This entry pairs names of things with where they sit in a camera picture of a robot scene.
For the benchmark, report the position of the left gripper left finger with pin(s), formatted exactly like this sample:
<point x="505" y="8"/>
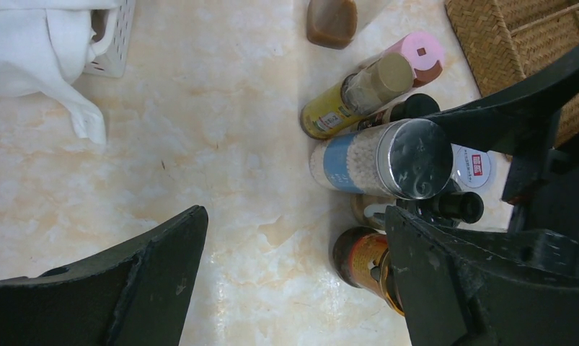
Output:
<point x="135" y="293"/>

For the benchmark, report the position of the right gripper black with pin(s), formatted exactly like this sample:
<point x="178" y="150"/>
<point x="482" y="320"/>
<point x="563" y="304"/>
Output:
<point x="543" y="182"/>

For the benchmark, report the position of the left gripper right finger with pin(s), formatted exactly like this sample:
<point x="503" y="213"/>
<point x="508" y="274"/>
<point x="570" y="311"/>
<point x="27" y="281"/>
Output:
<point x="461" y="287"/>

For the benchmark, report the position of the woven wicker divided tray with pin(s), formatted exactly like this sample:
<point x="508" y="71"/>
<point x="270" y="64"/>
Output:
<point x="505" y="42"/>

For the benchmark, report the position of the yellow cap chili sauce bottle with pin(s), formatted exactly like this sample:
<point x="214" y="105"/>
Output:
<point x="446" y="209"/>

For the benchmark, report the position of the silver lid salt jar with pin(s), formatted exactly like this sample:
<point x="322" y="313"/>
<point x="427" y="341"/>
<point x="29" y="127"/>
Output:
<point x="410" y="159"/>

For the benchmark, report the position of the tall glass oil bottle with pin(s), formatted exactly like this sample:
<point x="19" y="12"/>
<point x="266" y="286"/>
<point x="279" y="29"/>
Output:
<point x="335" y="23"/>

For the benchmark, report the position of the white lid sauce jar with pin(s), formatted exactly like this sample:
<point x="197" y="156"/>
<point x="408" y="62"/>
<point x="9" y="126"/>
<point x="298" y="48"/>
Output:
<point x="473" y="170"/>

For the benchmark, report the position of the black cap soy bottle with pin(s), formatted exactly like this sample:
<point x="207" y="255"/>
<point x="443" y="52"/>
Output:
<point x="415" y="106"/>

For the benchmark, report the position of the pink lid spice jar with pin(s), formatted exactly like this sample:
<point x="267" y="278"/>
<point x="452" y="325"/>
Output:
<point x="423" y="52"/>

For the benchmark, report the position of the yellow label pepper shaker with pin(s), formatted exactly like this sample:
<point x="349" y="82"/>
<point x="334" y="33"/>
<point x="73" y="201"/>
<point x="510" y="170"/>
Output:
<point x="357" y="96"/>

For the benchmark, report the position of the red lid sauce jar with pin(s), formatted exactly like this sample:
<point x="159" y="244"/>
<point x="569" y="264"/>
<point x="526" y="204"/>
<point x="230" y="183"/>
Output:
<point x="362" y="259"/>

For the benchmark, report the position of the white plastic basket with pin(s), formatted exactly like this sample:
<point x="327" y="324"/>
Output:
<point x="112" y="28"/>

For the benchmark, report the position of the white cloth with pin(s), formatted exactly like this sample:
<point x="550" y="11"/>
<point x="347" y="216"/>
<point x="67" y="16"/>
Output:
<point x="44" y="47"/>

